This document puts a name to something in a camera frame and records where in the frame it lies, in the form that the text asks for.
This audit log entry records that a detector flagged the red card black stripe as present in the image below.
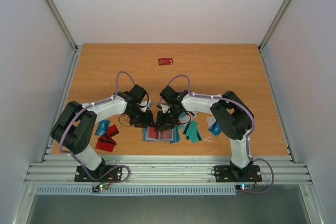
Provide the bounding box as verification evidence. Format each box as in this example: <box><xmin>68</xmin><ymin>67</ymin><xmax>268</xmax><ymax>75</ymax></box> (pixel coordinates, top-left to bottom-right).
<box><xmin>145</xmin><ymin>127</ymin><xmax>160</xmax><ymax>141</ymax></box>

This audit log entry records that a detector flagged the teal leather card holder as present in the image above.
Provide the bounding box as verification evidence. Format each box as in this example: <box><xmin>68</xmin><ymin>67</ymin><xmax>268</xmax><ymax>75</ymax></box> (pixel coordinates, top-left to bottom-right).
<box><xmin>142</xmin><ymin>127</ymin><xmax>181</xmax><ymax>143</ymax></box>

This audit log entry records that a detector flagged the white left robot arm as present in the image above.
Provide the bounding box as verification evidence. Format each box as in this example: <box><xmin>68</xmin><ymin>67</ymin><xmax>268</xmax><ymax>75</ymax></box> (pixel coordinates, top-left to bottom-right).
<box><xmin>50</xmin><ymin>84</ymin><xmax>154</xmax><ymax>181</ymax></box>

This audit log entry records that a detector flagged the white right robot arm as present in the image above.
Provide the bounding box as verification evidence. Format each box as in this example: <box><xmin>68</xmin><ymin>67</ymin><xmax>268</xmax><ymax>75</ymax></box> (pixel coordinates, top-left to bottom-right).
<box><xmin>155</xmin><ymin>86</ymin><xmax>255</xmax><ymax>180</ymax></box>

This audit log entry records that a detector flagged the teal card black stripe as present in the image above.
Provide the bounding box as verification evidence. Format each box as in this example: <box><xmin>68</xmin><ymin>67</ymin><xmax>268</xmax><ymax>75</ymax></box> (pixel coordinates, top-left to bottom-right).
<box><xmin>183</xmin><ymin>121</ymin><xmax>203</xmax><ymax>143</ymax></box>

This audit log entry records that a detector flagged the white card black stripe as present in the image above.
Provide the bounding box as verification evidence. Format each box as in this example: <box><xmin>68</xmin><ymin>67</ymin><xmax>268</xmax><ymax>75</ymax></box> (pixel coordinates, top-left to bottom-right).
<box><xmin>181</xmin><ymin>112</ymin><xmax>197</xmax><ymax>123</ymax></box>

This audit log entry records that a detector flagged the red card left upper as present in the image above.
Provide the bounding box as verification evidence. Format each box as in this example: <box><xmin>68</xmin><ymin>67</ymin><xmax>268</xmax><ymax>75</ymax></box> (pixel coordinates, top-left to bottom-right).
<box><xmin>98</xmin><ymin>125</ymin><xmax>119</xmax><ymax>141</ymax></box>

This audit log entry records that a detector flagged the blue card left group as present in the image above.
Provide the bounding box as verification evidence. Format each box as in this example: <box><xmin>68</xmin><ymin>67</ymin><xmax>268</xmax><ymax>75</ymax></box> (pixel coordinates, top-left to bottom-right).
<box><xmin>95</xmin><ymin>120</ymin><xmax>110</xmax><ymax>136</ymax></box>

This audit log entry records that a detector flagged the red card left lower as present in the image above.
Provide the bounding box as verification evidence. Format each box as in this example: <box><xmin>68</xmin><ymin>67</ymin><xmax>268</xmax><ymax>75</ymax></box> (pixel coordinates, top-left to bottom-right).
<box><xmin>95</xmin><ymin>134</ymin><xmax>117</xmax><ymax>152</ymax></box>

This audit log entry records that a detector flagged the blue card right side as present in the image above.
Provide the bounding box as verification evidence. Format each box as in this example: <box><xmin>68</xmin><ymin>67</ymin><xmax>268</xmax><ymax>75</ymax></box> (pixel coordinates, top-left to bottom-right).
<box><xmin>208</xmin><ymin>121</ymin><xmax>222</xmax><ymax>137</ymax></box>

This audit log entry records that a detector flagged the red card far table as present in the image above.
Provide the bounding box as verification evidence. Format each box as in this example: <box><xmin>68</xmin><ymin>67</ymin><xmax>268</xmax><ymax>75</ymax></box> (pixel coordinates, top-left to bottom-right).
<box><xmin>158</xmin><ymin>57</ymin><xmax>173</xmax><ymax>66</ymax></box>

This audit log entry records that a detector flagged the left controller board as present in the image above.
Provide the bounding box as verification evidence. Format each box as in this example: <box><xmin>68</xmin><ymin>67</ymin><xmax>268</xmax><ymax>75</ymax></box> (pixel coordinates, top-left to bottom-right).
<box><xmin>91</xmin><ymin>184</ymin><xmax>109</xmax><ymax>193</ymax></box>

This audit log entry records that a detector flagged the controller board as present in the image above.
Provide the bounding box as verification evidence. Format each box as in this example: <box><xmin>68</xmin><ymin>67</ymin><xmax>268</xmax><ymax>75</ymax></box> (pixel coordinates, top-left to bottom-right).
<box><xmin>236</xmin><ymin>183</ymin><xmax>256</xmax><ymax>191</ymax></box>
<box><xmin>91</xmin><ymin>184</ymin><xmax>109</xmax><ymax>193</ymax></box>

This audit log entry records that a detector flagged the right controller board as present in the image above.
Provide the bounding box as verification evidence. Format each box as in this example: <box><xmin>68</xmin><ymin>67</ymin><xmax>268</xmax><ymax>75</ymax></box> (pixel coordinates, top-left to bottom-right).
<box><xmin>236</xmin><ymin>183</ymin><xmax>256</xmax><ymax>191</ymax></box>

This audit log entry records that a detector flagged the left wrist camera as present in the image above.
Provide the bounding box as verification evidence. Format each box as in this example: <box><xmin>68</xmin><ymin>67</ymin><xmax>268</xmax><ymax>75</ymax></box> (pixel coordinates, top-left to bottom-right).
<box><xmin>141</xmin><ymin>100</ymin><xmax>153</xmax><ymax>109</ymax></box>

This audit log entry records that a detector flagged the grey slotted cable duct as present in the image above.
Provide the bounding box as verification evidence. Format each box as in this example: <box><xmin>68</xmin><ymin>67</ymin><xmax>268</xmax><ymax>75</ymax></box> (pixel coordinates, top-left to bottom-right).
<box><xmin>35</xmin><ymin>185</ymin><xmax>236</xmax><ymax>196</ymax></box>

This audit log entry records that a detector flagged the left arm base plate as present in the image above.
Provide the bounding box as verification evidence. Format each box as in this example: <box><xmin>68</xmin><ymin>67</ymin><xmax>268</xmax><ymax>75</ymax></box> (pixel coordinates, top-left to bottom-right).
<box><xmin>74</xmin><ymin>165</ymin><xmax>123</xmax><ymax>183</ymax></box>

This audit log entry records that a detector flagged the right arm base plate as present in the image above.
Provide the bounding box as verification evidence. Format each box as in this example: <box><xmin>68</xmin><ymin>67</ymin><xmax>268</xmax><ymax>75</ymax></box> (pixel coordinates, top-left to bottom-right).
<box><xmin>211</xmin><ymin>165</ymin><xmax>262</xmax><ymax>183</ymax></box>

